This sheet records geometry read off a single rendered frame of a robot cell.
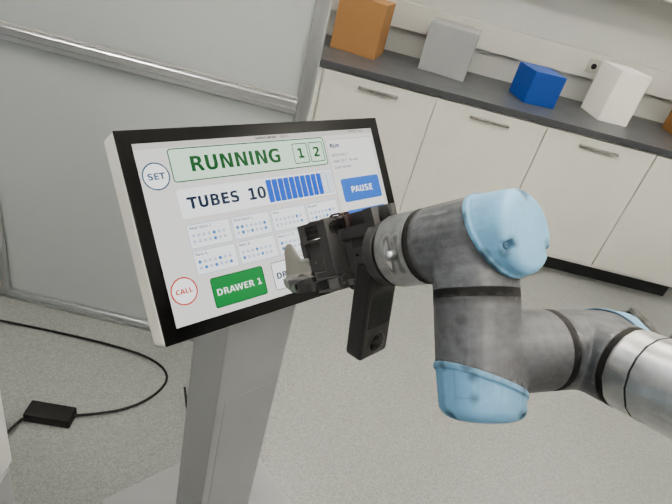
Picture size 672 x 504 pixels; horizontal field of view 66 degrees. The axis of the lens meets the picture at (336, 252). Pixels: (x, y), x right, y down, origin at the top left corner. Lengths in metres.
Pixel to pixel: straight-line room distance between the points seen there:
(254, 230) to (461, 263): 0.47
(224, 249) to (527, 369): 0.51
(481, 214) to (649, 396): 0.19
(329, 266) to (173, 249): 0.29
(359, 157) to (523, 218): 0.61
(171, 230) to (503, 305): 0.50
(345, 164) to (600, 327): 0.60
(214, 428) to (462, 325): 0.86
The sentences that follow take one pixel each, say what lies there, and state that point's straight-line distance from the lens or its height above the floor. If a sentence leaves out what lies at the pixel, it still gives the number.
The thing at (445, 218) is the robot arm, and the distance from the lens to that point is 0.46.
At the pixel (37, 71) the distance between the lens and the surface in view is 1.89.
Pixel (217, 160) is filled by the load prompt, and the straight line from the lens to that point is 0.84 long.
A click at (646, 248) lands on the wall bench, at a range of 3.60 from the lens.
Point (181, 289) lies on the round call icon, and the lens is 0.78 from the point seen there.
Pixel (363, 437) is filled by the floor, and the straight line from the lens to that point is 1.98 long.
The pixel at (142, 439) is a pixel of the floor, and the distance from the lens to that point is 1.87.
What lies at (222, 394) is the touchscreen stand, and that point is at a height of 0.65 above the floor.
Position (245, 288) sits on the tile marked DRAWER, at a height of 1.00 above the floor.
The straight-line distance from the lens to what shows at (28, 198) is 2.11.
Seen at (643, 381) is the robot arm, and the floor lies 1.26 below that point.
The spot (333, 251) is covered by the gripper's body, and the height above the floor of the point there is 1.21.
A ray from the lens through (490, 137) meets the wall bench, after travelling 3.02.
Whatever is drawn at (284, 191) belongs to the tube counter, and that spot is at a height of 1.11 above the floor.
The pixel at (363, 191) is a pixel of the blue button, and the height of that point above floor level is 1.09.
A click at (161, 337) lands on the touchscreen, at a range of 0.78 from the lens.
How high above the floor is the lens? 1.51
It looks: 32 degrees down
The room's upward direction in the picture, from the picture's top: 15 degrees clockwise
